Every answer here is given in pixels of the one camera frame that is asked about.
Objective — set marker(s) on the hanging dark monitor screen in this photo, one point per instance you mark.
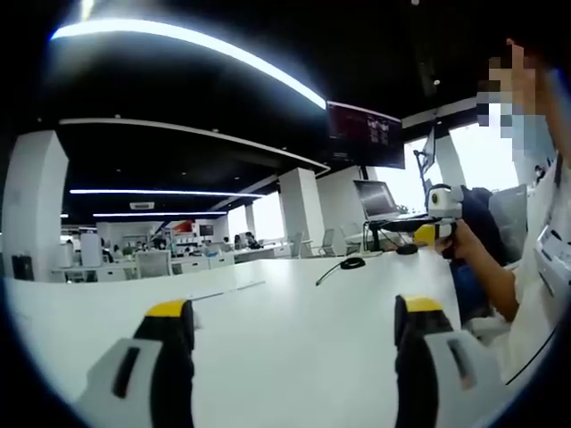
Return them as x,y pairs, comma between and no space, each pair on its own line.
366,134

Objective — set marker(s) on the person's blue trouser leg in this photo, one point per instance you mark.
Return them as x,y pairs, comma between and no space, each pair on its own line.
470,290

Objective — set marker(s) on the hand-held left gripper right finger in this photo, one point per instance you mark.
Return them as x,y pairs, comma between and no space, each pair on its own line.
446,392

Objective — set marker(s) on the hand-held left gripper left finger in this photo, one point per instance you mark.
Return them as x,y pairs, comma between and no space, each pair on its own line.
111,401

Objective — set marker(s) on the ceiling air vent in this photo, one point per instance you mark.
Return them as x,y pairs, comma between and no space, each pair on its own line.
142,205

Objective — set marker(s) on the long ceiling light strip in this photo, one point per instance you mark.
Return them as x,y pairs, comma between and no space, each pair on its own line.
201,40

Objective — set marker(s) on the white background desk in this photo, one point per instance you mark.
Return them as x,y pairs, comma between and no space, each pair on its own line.
93,272

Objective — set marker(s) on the thin ceiling light strip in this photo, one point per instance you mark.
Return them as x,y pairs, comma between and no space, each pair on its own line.
165,192
160,214

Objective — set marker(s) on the silver laptop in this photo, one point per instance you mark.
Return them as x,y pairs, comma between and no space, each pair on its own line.
377,198

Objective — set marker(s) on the grey mesh office chair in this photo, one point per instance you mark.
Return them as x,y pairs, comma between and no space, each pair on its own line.
510,218

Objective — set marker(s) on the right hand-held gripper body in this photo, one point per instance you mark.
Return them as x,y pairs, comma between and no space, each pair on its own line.
450,200

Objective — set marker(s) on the white worn chest device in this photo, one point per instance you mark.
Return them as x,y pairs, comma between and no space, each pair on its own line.
555,254

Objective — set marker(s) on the person's right hand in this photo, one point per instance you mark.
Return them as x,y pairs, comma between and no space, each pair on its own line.
461,245

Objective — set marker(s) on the black laptop stand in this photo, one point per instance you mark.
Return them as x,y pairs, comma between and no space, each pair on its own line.
379,232

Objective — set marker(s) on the white office chair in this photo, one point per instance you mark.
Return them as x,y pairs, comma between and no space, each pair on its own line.
154,264

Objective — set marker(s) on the small black object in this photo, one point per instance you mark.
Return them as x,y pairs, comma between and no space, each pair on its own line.
407,249

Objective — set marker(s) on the black box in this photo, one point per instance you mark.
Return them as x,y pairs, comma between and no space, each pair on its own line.
22,267

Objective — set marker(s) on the dark jacket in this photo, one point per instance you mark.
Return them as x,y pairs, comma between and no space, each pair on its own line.
479,218

